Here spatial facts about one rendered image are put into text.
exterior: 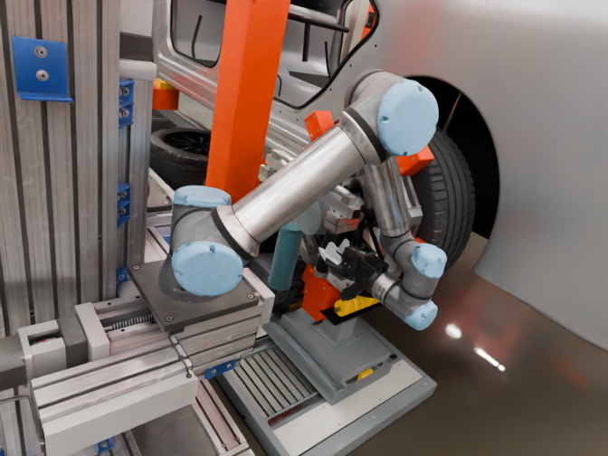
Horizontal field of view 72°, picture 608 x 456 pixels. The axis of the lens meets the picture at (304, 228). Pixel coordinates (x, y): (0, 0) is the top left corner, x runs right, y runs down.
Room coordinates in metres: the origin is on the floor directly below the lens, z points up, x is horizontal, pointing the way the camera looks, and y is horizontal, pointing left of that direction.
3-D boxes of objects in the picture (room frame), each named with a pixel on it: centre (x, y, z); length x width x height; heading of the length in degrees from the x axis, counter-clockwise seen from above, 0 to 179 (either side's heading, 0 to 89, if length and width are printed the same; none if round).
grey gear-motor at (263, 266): (1.69, 0.00, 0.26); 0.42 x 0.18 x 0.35; 135
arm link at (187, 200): (0.77, 0.21, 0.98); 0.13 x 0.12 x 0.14; 23
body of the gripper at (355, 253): (0.95, -0.18, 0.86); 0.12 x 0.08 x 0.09; 45
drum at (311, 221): (1.29, -0.07, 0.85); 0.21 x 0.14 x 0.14; 135
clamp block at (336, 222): (1.07, -0.10, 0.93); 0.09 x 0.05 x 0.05; 135
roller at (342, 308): (1.32, -0.28, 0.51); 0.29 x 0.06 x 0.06; 135
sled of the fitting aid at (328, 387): (1.48, -0.22, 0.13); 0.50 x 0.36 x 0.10; 45
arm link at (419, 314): (0.84, -0.29, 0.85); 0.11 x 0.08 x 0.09; 45
